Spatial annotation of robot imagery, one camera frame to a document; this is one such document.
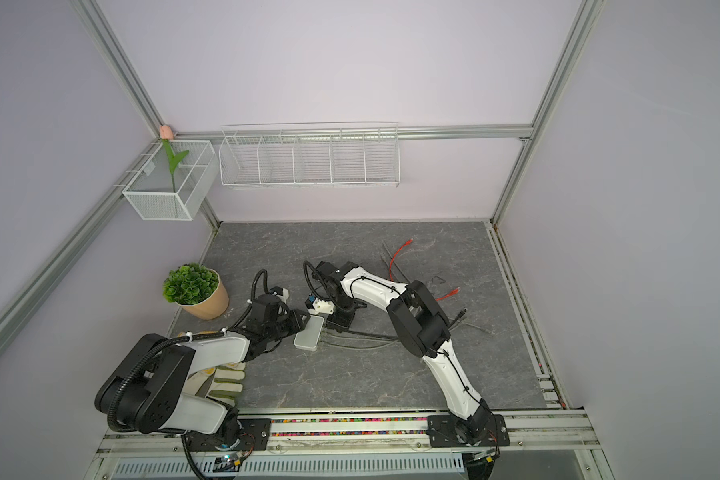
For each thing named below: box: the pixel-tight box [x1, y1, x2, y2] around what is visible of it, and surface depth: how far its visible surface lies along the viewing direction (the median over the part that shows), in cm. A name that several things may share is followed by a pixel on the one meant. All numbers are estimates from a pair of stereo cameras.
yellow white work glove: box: [183, 362, 246, 407], surface depth 83 cm
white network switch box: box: [294, 315, 324, 352], surface depth 91 cm
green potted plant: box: [162, 263, 230, 320], surface depth 88 cm
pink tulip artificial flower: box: [159, 124, 189, 193], surface depth 92 cm
